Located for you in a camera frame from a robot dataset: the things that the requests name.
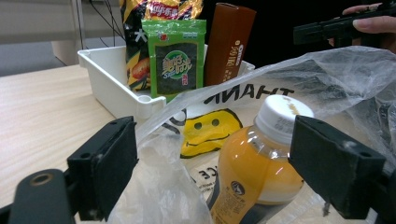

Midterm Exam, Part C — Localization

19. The beige background desk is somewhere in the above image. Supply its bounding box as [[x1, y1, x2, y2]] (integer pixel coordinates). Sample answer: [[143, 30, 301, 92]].
[[0, 0, 125, 67]]

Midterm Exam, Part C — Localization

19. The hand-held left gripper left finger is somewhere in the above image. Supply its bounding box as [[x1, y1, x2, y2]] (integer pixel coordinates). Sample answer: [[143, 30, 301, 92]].
[[66, 116, 139, 222]]

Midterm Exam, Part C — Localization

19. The green seaweed packet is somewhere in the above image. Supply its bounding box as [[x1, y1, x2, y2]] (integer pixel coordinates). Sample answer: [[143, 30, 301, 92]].
[[141, 19, 208, 104]]

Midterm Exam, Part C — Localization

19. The orange juice bottle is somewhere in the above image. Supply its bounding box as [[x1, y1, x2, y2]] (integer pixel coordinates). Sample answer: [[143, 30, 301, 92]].
[[209, 94, 316, 224]]

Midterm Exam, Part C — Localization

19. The orange and black chips bag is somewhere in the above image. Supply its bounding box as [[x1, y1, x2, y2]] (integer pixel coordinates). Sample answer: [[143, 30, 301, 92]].
[[119, 0, 205, 92]]

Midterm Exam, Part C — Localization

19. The bundle of black cables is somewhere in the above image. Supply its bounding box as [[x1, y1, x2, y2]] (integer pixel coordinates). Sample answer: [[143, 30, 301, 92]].
[[88, 0, 126, 49]]

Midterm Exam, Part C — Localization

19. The brown carton box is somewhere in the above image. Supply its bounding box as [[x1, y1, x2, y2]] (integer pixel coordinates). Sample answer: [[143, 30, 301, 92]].
[[203, 2, 258, 88]]

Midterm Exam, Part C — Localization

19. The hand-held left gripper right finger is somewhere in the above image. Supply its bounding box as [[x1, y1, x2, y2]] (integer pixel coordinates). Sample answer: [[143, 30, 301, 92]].
[[287, 114, 387, 220]]

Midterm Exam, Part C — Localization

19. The clear plastic bag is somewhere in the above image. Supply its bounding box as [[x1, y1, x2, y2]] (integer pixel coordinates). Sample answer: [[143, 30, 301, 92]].
[[106, 45, 396, 224]]

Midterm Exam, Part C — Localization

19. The white plastic bin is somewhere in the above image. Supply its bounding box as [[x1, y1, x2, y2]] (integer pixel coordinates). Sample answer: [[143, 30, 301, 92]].
[[77, 43, 257, 121]]

